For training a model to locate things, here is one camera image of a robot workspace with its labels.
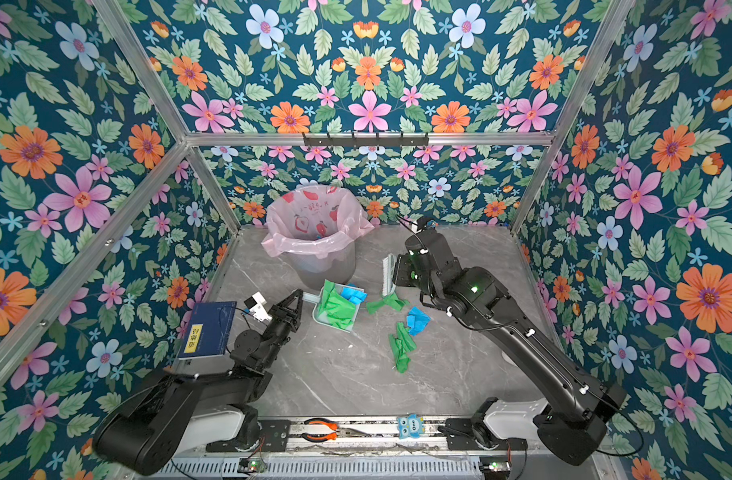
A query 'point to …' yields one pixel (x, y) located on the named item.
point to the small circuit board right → (497, 466)
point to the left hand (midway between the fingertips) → (305, 287)
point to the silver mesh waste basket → (336, 268)
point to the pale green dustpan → (316, 296)
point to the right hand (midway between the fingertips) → (398, 259)
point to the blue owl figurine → (410, 426)
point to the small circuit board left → (256, 465)
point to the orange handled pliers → (326, 437)
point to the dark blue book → (208, 330)
